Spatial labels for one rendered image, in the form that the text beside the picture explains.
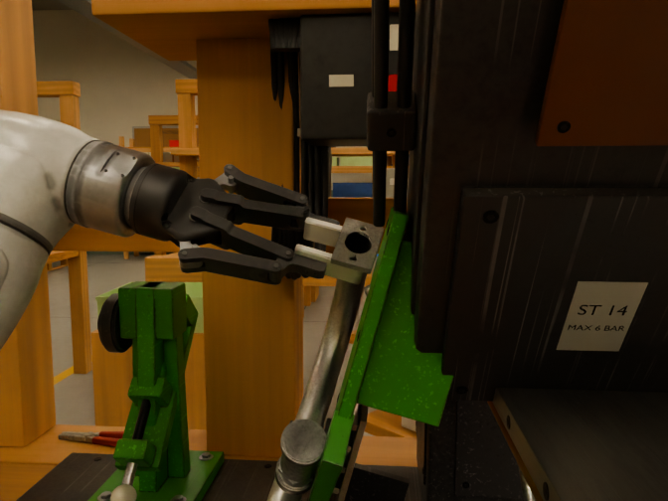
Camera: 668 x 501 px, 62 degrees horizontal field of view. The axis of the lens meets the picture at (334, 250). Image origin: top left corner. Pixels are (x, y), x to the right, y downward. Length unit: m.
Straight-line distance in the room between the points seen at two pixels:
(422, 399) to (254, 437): 0.47
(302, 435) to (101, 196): 0.29
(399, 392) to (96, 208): 0.33
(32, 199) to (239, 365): 0.41
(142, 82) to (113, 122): 0.95
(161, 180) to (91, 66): 11.42
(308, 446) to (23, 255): 0.32
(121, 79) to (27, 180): 11.11
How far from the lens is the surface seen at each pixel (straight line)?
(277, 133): 0.82
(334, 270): 0.55
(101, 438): 1.01
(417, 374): 0.46
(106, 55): 11.88
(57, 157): 0.60
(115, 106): 11.67
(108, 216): 0.58
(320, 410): 0.59
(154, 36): 0.87
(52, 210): 0.60
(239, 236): 0.55
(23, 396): 1.04
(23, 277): 0.59
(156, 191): 0.56
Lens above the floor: 1.29
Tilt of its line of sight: 6 degrees down
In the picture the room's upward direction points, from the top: straight up
